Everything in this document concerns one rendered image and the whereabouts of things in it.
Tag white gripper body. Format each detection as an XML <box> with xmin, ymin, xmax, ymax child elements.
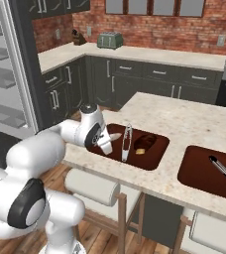
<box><xmin>97</xmin><ymin>132</ymin><xmax>124</xmax><ymax>157</ymax></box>

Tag silver fridge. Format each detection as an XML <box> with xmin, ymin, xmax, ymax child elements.
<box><xmin>0</xmin><ymin>0</ymin><xmax>40</xmax><ymax>141</ymax></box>

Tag dark brown food item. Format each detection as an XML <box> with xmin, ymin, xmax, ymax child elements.
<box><xmin>133</xmin><ymin>132</ymin><xmax>159</xmax><ymax>152</ymax></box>

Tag wooden stool with white cushion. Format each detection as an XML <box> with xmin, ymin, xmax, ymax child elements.
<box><xmin>171</xmin><ymin>210</ymin><xmax>226</xmax><ymax>254</ymax></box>
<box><xmin>63</xmin><ymin>167</ymin><xmax>147</xmax><ymax>254</ymax></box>

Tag dark lower cupboard run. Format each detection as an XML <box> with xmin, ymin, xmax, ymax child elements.
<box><xmin>84</xmin><ymin>54</ymin><xmax>224</xmax><ymax>111</ymax></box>
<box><xmin>40</xmin><ymin>56</ymin><xmax>87</xmax><ymax>131</ymax></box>

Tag dark island cabinet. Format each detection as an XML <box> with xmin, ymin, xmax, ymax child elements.
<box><xmin>131</xmin><ymin>192</ymin><xmax>186</xmax><ymax>250</ymax></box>

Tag green toaster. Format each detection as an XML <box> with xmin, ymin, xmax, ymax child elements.
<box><xmin>96</xmin><ymin>31</ymin><xmax>125</xmax><ymax>51</ymax></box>

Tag dark knife block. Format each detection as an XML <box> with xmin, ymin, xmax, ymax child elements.
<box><xmin>70</xmin><ymin>29</ymin><xmax>87</xmax><ymax>47</ymax></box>

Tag black and silver utensil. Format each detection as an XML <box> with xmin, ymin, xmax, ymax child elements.
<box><xmin>208</xmin><ymin>155</ymin><xmax>226</xmax><ymax>191</ymax></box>

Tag dark upper cupboards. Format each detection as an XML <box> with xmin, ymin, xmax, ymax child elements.
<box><xmin>28</xmin><ymin>0</ymin><xmax>91</xmax><ymax>21</ymax></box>

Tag window with brown frame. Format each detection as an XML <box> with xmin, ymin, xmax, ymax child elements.
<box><xmin>103</xmin><ymin>0</ymin><xmax>207</xmax><ymax>19</ymax></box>

